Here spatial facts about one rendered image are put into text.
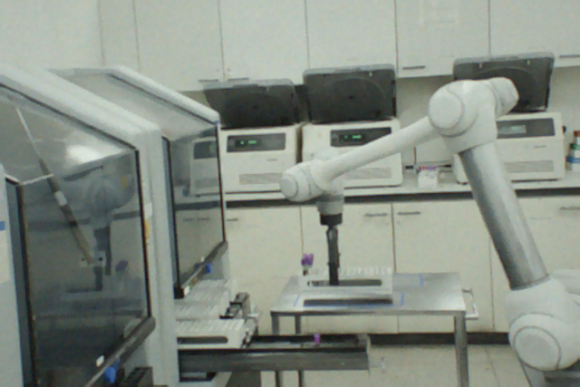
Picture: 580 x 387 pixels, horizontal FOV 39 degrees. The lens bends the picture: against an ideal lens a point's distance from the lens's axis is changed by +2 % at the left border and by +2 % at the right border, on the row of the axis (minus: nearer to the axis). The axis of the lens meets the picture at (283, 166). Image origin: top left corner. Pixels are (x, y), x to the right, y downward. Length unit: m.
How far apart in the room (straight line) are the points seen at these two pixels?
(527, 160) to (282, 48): 1.52
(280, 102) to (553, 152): 1.55
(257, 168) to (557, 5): 1.87
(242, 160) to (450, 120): 2.61
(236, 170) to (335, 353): 2.48
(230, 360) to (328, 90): 2.74
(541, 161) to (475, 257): 0.62
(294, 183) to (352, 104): 2.56
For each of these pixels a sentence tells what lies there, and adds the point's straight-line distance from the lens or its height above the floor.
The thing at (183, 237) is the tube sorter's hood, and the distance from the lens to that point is 2.28.
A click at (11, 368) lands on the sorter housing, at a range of 1.39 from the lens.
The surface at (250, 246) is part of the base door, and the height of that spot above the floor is 0.59.
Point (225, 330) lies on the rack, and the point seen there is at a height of 0.86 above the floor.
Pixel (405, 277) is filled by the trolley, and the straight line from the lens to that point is 2.89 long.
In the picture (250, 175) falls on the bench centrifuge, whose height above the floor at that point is 1.01.
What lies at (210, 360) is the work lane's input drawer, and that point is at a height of 0.79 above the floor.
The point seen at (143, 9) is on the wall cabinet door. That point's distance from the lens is 4.97.
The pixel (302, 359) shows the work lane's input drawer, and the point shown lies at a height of 0.79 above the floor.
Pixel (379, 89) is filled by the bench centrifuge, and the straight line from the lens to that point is 4.76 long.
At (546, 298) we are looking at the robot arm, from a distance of 2.13.
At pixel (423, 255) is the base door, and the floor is 0.52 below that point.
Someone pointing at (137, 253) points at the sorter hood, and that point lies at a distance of 1.90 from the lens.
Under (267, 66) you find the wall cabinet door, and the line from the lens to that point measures 4.79.
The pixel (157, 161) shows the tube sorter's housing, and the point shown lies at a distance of 2.11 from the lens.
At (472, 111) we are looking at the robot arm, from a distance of 2.08.
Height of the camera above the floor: 1.54
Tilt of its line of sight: 6 degrees down
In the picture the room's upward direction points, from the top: 4 degrees counter-clockwise
